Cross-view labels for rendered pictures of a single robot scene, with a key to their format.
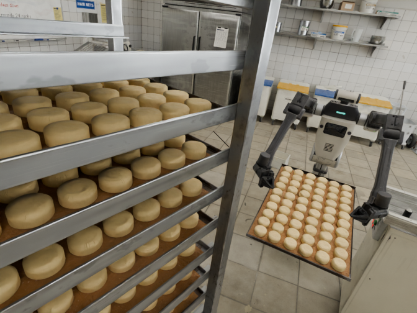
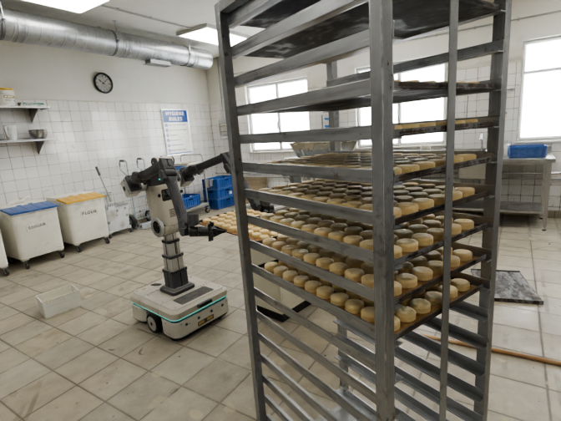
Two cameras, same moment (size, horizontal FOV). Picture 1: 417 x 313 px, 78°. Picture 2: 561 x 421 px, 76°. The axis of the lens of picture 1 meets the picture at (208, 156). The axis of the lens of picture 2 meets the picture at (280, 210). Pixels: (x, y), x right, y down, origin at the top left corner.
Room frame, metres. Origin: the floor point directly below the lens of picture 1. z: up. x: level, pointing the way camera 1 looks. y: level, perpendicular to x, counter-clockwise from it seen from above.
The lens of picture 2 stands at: (0.28, 1.41, 1.43)
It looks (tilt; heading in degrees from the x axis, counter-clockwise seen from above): 12 degrees down; 286
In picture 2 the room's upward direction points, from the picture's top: 4 degrees counter-clockwise
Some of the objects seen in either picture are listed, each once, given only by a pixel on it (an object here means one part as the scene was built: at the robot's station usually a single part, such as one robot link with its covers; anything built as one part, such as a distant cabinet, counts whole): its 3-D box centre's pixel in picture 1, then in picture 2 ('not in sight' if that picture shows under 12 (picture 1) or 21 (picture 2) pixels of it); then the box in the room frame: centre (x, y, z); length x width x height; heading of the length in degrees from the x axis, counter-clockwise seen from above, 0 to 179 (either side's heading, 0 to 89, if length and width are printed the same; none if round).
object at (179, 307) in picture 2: not in sight; (179, 291); (1.86, -0.92, 0.24); 0.68 x 0.53 x 0.41; 156
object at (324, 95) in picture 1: (324, 111); (30, 232); (4.68, -2.02, 0.38); 0.64 x 0.54 x 0.77; 162
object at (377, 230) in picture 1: (380, 217); not in sight; (1.17, -1.00, 0.77); 0.24 x 0.04 x 0.14; 153
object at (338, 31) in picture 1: (338, 32); not in sight; (4.93, -1.91, 1.67); 0.25 x 0.24 x 0.21; 73
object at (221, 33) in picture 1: (221, 37); not in sight; (4.72, 0.04, 1.39); 0.22 x 0.03 x 0.31; 73
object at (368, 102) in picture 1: (363, 118); (80, 220); (4.49, -2.64, 0.38); 0.64 x 0.54 x 0.77; 160
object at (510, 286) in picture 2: not in sight; (502, 284); (-0.70, -1.82, 0.02); 0.60 x 0.40 x 0.03; 87
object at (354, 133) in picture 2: not in sight; (297, 136); (0.49, 0.46, 1.41); 0.64 x 0.03 x 0.03; 141
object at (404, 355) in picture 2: not in sight; (394, 349); (0.24, 0.16, 0.60); 0.64 x 0.03 x 0.03; 141
